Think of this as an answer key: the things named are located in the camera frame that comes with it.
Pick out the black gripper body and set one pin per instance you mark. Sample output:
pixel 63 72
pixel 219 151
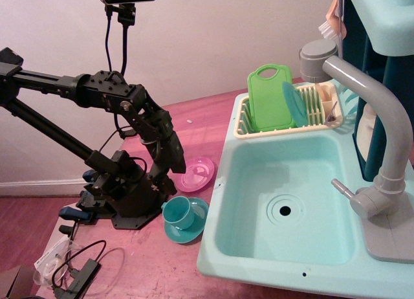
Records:
pixel 156 128

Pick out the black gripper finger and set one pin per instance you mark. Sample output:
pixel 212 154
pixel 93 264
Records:
pixel 174 154

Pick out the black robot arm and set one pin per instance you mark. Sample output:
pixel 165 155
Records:
pixel 120 189

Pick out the teal plastic cup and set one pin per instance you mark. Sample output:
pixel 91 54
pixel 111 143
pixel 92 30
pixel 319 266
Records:
pixel 178 213

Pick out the light teal toy sink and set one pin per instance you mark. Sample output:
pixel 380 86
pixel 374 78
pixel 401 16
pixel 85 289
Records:
pixel 275 218

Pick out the pink plastic plate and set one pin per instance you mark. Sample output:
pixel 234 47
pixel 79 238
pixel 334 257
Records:
pixel 199 172

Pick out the teal plastic saucer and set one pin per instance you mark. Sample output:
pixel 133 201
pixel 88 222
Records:
pixel 200 209

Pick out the green plastic cutting board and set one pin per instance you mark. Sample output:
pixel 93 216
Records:
pixel 268 108

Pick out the blue table clamp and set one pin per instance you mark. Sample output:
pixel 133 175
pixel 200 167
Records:
pixel 69 213

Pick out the teal plate in rack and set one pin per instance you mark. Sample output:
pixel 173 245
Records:
pixel 295 104

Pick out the cream dish rack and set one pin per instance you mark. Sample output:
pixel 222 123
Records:
pixel 318 101

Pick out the black usb hub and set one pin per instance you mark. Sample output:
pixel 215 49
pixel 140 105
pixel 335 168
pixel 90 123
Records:
pixel 81 282

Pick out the purple toy utensil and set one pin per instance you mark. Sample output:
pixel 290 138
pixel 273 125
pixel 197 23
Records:
pixel 331 116

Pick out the clear plastic bag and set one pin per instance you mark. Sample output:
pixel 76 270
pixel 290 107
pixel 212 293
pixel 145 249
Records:
pixel 51 260

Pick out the white dish brush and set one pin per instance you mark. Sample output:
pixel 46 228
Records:
pixel 329 29

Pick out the teal toy kitchen cabinet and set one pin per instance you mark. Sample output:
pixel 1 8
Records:
pixel 379 42

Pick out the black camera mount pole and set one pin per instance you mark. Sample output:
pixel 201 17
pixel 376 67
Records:
pixel 126 17

